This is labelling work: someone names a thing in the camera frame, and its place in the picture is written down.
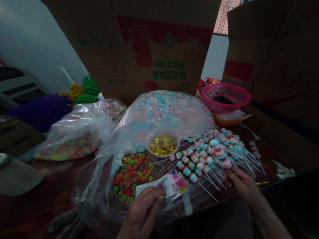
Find person's left hand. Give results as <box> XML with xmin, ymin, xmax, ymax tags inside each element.
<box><xmin>124</xmin><ymin>185</ymin><xmax>167</xmax><ymax>233</ymax></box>

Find person's right hand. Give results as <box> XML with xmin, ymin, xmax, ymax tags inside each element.
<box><xmin>223</xmin><ymin>165</ymin><xmax>262</xmax><ymax>208</ymax></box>

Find pink blue marshmallow skewer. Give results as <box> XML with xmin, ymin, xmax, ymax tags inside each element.
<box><xmin>209</xmin><ymin>139</ymin><xmax>234</xmax><ymax>172</ymax></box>

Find clear dotted print wrapper bag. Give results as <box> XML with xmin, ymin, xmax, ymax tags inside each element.
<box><xmin>136</xmin><ymin>170</ymin><xmax>189</xmax><ymax>204</ymax></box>

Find short pink candy skewer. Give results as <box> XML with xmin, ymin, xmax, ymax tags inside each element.
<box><xmin>249</xmin><ymin>141</ymin><xmax>266</xmax><ymax>176</ymax></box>

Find crumpled white paper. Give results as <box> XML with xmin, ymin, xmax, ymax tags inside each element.
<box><xmin>272</xmin><ymin>160</ymin><xmax>296</xmax><ymax>180</ymax></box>

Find pile of candy skewers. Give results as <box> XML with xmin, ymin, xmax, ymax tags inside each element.
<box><xmin>169</xmin><ymin>128</ymin><xmax>257</xmax><ymax>202</ymax></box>

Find person's body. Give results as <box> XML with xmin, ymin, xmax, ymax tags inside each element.
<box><xmin>152</xmin><ymin>197</ymin><xmax>255</xmax><ymax>239</ymax></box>

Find orange plastic basket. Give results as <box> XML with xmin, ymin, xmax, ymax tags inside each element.
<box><xmin>212</xmin><ymin>112</ymin><xmax>246</xmax><ymax>127</ymax></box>

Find clear cup of gold ties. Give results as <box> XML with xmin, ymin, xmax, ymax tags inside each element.
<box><xmin>145</xmin><ymin>134</ymin><xmax>181</xmax><ymax>158</ymax></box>

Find bundle of white sticks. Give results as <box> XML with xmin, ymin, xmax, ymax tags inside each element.
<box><xmin>219</xmin><ymin>109</ymin><xmax>253</xmax><ymax>122</ymax></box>

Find black flat object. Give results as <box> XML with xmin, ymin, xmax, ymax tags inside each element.
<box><xmin>213</xmin><ymin>95</ymin><xmax>236</xmax><ymax>105</ymax></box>

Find pink plastic basket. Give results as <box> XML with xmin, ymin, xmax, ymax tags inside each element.
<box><xmin>201</xmin><ymin>83</ymin><xmax>252</xmax><ymax>114</ymax></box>

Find bag of pink blue marshmallows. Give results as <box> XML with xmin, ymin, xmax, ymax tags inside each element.
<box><xmin>109</xmin><ymin>90</ymin><xmax>217</xmax><ymax>160</ymax></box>

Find red snack packets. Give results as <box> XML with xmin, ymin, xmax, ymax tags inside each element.
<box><xmin>198</xmin><ymin>76</ymin><xmax>222</xmax><ymax>96</ymax></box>

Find cardboard box with red label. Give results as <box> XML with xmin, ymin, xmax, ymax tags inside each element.
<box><xmin>222</xmin><ymin>0</ymin><xmax>319</xmax><ymax>170</ymax></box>

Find green yarn bundle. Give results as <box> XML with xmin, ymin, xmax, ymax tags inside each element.
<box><xmin>74</xmin><ymin>75</ymin><xmax>101</xmax><ymax>104</ymax></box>

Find yellow yarn bundle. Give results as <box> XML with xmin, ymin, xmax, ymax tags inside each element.
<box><xmin>59</xmin><ymin>83</ymin><xmax>85</xmax><ymax>101</ymax></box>

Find purple yarn bundle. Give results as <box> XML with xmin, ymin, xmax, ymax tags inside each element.
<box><xmin>5</xmin><ymin>94</ymin><xmax>74</xmax><ymax>133</ymax></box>

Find small brown cardboard box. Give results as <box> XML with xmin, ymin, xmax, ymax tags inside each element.
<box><xmin>0</xmin><ymin>117</ymin><xmax>47</xmax><ymax>158</ymax></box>

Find cardboard box with green print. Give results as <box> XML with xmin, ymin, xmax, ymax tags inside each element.
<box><xmin>42</xmin><ymin>0</ymin><xmax>222</xmax><ymax>106</ymax></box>

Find window with bars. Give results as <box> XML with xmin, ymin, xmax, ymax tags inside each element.
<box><xmin>214</xmin><ymin>0</ymin><xmax>246</xmax><ymax>35</ymax></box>

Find white shelf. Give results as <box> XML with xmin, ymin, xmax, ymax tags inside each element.
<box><xmin>0</xmin><ymin>67</ymin><xmax>49</xmax><ymax>108</ymax></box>

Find open bag of ring candies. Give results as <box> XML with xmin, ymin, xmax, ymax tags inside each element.
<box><xmin>71</xmin><ymin>147</ymin><xmax>200</xmax><ymax>226</ymax></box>

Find tied bag of ring candies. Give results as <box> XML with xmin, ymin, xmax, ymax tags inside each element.
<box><xmin>34</xmin><ymin>98</ymin><xmax>129</xmax><ymax>161</ymax></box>

